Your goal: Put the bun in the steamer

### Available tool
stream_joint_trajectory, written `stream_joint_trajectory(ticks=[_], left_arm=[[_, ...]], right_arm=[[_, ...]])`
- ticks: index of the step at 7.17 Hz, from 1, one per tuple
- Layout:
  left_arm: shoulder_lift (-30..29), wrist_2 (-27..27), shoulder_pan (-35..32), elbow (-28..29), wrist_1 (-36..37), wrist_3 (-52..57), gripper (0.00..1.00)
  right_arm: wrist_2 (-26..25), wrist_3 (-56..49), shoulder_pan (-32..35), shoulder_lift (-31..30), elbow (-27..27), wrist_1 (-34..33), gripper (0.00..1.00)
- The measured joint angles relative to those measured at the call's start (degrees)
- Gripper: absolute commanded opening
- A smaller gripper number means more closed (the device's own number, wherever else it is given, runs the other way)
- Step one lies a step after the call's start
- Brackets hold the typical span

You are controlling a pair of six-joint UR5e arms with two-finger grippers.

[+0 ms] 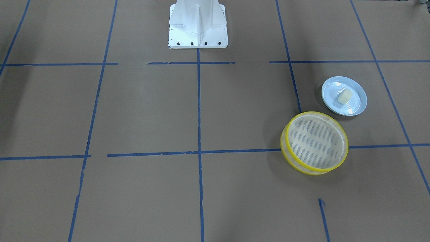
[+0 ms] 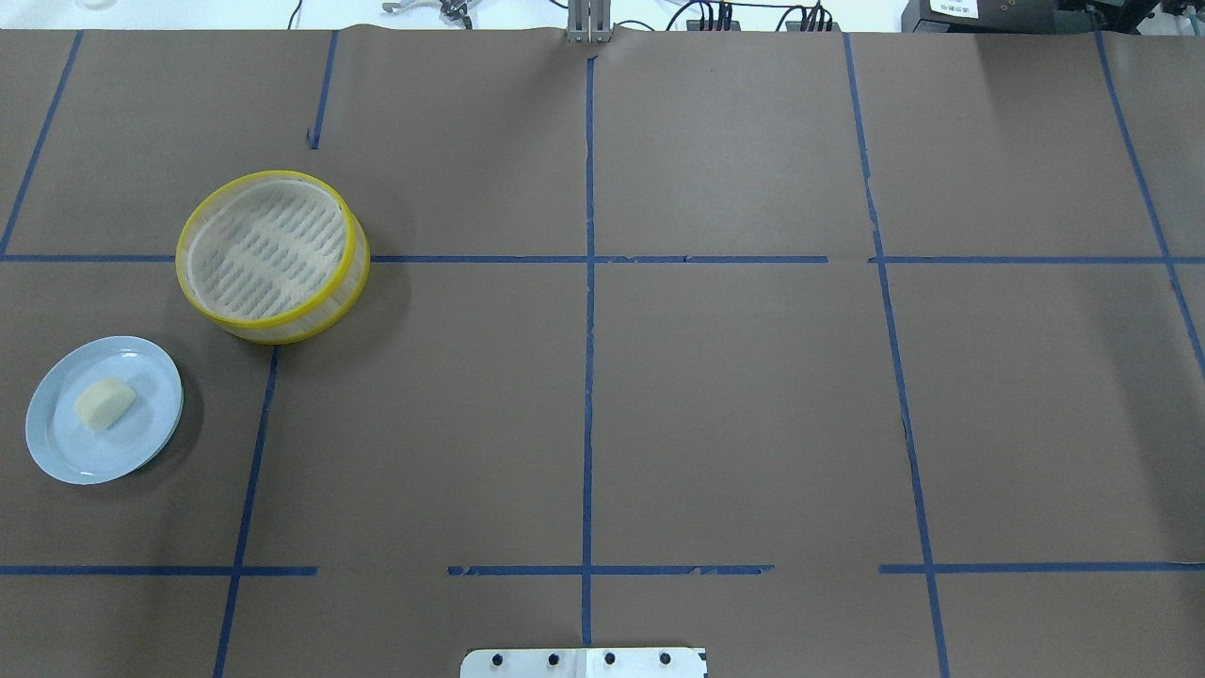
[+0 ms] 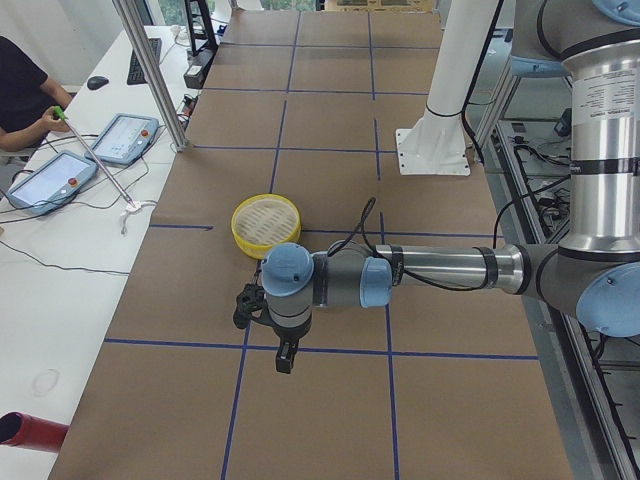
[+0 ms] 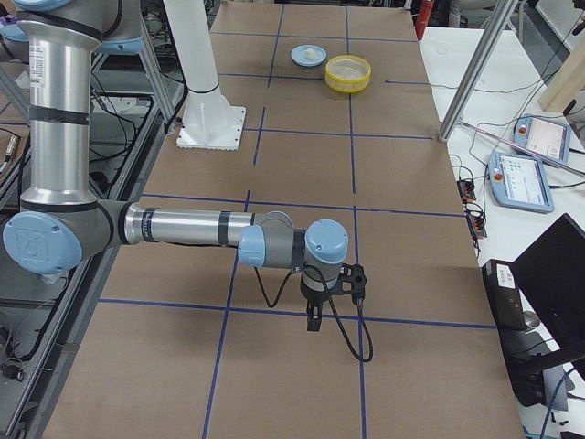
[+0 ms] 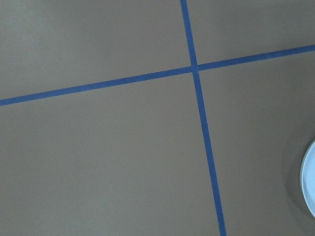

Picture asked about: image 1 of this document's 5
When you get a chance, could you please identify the light blue plate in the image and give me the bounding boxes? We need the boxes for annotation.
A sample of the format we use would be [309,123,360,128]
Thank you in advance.
[321,76,368,116]

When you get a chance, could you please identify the yellow bamboo steamer basket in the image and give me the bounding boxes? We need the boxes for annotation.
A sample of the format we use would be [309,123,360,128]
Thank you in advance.
[280,111,349,175]

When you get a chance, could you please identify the white camera stand pillar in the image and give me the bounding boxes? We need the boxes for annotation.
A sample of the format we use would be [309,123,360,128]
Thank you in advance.
[168,0,229,49]

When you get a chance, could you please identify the white steamed bun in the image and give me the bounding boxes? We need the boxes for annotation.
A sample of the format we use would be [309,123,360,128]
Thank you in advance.
[337,89,353,105]

